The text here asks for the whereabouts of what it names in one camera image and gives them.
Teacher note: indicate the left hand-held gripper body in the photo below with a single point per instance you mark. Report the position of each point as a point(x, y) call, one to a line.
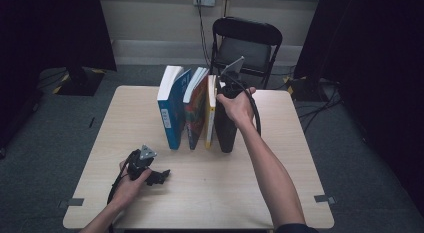
point(138, 168)

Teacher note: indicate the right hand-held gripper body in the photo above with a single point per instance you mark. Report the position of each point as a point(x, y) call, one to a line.
point(231, 88)

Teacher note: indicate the yellow book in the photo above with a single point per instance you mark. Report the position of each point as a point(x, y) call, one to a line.
point(210, 126)

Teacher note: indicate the black book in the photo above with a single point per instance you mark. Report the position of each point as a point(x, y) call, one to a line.
point(225, 133)

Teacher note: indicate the red comic book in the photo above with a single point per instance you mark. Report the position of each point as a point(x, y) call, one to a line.
point(195, 119)

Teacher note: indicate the blue book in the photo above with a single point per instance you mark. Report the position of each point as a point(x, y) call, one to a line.
point(173, 119)

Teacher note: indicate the person's right hand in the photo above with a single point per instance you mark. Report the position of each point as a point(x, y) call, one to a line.
point(238, 109)

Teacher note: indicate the person's left hand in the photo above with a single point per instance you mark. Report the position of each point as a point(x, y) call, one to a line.
point(128, 191)

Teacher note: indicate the black folding chair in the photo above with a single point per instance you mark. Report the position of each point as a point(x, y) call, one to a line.
point(253, 33)

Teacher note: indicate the black stand base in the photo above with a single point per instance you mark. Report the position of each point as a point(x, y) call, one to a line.
point(81, 83)
point(303, 89)

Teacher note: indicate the grey tape strip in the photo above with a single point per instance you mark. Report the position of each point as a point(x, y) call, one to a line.
point(325, 199)
point(75, 202)

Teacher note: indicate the black curtain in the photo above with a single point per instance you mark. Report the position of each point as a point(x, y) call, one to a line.
point(366, 43)
point(50, 26)

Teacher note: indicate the person's dark sleeve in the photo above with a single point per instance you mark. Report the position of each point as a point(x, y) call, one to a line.
point(296, 229)

